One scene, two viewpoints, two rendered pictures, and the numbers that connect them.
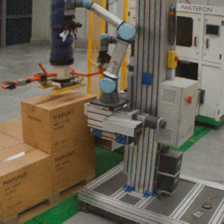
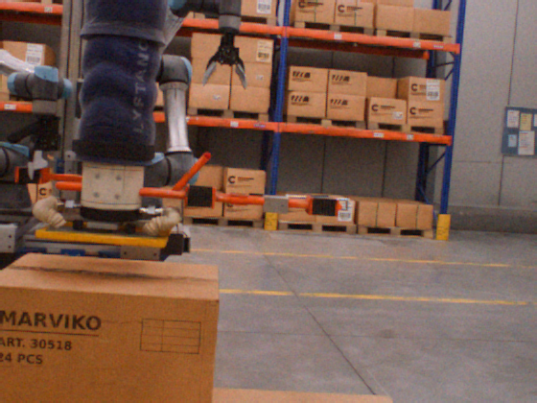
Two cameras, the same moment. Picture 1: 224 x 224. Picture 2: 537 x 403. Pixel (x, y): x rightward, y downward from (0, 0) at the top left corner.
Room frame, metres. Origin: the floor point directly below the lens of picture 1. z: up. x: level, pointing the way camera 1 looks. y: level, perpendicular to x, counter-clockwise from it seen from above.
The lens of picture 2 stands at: (3.72, 1.97, 1.36)
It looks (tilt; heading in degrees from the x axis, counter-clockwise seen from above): 3 degrees down; 230
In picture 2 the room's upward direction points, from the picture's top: 4 degrees clockwise
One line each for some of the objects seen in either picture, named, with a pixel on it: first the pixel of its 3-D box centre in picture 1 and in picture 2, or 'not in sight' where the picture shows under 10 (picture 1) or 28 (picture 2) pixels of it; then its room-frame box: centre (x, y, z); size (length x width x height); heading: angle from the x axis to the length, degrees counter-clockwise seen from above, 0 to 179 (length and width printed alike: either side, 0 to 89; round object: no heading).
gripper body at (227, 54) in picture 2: (68, 23); (227, 47); (2.41, 0.32, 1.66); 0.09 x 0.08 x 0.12; 57
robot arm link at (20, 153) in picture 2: not in sight; (11, 160); (2.92, -0.27, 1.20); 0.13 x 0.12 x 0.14; 19
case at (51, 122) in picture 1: (58, 119); (108, 342); (2.88, 0.46, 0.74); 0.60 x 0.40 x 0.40; 143
